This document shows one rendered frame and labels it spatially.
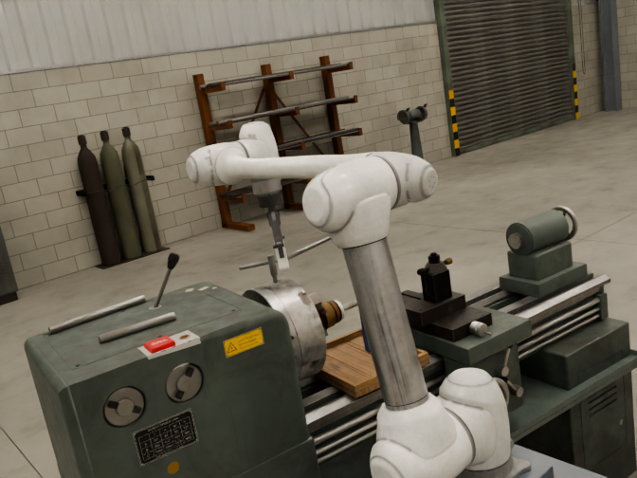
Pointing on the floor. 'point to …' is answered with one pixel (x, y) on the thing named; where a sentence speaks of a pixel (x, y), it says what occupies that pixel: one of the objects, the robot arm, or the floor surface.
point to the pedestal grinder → (414, 126)
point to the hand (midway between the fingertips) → (282, 258)
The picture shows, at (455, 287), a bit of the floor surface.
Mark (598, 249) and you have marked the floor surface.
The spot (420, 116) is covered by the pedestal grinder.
